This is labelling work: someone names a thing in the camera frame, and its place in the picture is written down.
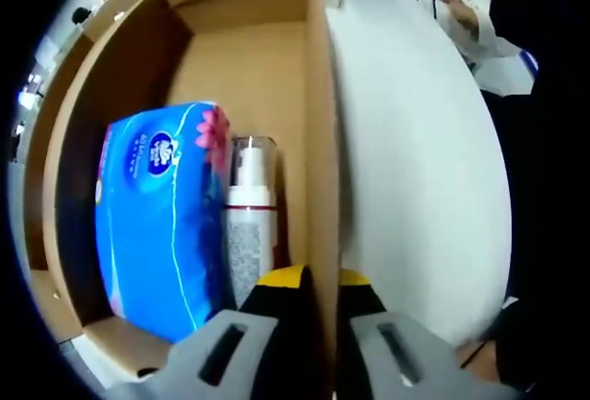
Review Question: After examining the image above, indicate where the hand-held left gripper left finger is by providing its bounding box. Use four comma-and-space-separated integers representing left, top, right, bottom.
158, 264, 326, 400

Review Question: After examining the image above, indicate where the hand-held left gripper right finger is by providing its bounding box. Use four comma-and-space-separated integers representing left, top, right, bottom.
336, 268, 525, 400

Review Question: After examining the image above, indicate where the white spray bottle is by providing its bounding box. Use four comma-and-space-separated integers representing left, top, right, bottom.
222, 135, 280, 312

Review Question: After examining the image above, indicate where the brown cardboard shoe box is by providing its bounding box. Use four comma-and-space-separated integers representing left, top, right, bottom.
22, 0, 352, 400

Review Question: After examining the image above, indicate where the blue tissue pack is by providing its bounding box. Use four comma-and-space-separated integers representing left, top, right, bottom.
95, 100, 232, 345

